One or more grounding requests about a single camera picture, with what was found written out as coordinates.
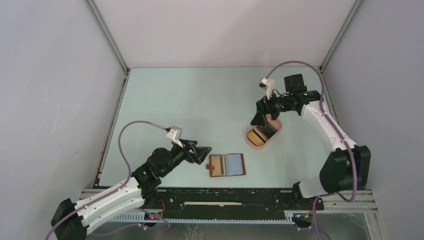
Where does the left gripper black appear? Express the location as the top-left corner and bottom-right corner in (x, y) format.
(159, 138), (211, 177)

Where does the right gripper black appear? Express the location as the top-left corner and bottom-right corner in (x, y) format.
(250, 89), (294, 127)

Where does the pink oval tray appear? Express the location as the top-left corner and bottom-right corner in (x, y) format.
(245, 115), (283, 149)

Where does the brown leather card holder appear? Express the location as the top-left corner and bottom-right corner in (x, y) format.
(205, 153), (247, 178)

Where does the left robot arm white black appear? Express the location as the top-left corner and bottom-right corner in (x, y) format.
(46, 139), (212, 240)

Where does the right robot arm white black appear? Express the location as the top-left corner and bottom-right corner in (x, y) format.
(250, 74), (371, 209)

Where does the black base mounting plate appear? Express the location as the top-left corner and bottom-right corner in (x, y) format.
(142, 187), (324, 220)

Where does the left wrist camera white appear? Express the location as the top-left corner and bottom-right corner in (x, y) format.
(165, 126), (184, 148)

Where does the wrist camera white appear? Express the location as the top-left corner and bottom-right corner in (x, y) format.
(258, 78), (275, 100)
(165, 126), (184, 148)

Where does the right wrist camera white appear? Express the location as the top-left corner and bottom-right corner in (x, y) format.
(258, 78), (275, 100)

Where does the grey cable duct rail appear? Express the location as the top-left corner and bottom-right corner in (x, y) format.
(107, 211), (294, 225)

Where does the aluminium frame post right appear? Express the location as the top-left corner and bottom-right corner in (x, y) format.
(320, 0), (365, 72)

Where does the aluminium frame post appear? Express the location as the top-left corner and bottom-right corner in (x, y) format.
(84, 0), (130, 75)
(320, 0), (365, 72)

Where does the aluminium frame post left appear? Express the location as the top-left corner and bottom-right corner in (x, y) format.
(84, 0), (130, 75)

